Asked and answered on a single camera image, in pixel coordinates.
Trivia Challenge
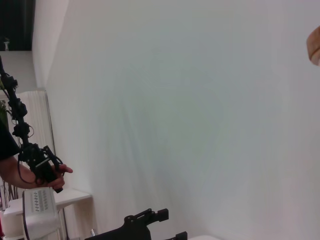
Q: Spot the wooden dispenser stand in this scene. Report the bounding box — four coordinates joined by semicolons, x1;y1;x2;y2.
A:
305;24;320;67

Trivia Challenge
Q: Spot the dark window pane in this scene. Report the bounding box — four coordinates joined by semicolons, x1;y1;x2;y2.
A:
0;0;35;52

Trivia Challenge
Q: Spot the person's bare forearm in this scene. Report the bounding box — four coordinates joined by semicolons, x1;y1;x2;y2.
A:
0;155;27;189

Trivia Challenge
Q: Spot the black teleoperation arm with handle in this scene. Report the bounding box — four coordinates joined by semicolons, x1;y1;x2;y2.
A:
0;55;66;194

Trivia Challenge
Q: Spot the black cable of white box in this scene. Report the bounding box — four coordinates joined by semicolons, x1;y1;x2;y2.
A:
21;191;32;240

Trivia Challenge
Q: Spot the white side table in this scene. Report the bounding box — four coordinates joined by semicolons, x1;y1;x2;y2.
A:
3;187;94;240

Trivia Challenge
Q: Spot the dark shirt sleeve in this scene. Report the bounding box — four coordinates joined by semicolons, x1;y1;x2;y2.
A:
0;119;20;161

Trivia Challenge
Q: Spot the person's bare hand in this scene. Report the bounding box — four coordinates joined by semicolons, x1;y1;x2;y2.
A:
17;163;74;191

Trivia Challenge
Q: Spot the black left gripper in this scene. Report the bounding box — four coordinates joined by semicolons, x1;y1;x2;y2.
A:
84;207;189;240

